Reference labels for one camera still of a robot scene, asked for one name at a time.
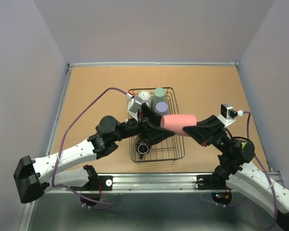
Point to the purple plastic cup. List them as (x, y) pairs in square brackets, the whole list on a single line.
[(162, 108)]

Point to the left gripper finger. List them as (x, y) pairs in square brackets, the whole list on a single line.
[(151, 115), (155, 134)]

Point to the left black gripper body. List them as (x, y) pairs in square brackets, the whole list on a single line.
[(132, 128)]

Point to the white faceted mug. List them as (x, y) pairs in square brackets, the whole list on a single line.
[(146, 97)]

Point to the black wire dish rack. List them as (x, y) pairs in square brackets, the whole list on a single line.
[(172, 148)]

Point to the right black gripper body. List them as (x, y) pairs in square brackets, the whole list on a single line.
[(220, 139)]

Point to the black mug white inside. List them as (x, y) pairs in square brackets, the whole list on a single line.
[(142, 147)]

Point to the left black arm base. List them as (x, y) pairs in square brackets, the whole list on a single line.
[(104, 181)]

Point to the red plastic cup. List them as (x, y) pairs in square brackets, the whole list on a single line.
[(176, 122)]

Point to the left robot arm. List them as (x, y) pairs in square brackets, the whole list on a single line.
[(35, 177)]

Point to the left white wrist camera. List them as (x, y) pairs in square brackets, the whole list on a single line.
[(134, 106)]

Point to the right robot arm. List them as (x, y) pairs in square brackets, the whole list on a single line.
[(237, 171)]

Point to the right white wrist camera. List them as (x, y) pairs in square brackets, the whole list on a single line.
[(227, 114)]

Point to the green plastic cup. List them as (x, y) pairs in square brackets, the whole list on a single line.
[(159, 95)]

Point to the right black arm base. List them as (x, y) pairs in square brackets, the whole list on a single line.
[(206, 182)]

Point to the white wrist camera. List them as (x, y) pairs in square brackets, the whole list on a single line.
[(227, 114), (134, 106)]

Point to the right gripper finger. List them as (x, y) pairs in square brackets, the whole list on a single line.
[(212, 121), (202, 134)]

